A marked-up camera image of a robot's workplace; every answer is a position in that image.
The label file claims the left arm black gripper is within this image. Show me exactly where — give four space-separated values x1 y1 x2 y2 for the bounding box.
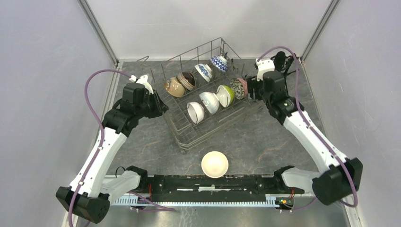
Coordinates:
135 88 169 119

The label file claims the floral brown patterned bowl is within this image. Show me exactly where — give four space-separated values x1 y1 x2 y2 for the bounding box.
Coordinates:
230 78 249 100

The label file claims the brown rimmed cream bowl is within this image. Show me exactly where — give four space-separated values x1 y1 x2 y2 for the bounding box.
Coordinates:
176 72 196 91

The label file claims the green and white bowl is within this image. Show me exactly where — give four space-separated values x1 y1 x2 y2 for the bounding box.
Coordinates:
216 85 235 108

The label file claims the grey wire dish rack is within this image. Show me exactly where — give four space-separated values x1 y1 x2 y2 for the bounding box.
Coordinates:
143 38 262 153

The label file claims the pink bowl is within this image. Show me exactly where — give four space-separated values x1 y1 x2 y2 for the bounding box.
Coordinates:
210 55 228 73

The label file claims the blue floral bowl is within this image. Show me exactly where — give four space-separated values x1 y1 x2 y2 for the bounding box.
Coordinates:
194 63 213 83

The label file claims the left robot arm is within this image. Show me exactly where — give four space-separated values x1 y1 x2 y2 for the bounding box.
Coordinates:
55 82 168 224

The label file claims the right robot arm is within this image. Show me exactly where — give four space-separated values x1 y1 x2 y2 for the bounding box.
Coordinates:
246 71 363 207

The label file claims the black microphone on tripod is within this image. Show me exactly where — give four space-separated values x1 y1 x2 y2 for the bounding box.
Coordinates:
270 51 295 76

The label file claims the plain white bottom bowl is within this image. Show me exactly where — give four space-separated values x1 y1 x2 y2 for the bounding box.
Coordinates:
201 151 229 178

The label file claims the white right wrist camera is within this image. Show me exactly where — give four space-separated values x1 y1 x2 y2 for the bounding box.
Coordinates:
255 59 275 81

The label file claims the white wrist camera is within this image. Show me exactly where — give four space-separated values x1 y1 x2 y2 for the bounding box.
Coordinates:
255 59 275 81
129 74 154 94

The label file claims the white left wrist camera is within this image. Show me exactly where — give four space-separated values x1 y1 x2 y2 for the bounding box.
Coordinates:
129 74 154 94

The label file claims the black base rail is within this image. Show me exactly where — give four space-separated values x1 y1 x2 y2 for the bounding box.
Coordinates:
137 175 305 202

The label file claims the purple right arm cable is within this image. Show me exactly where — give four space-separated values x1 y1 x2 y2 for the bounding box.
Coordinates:
256 46 360 214

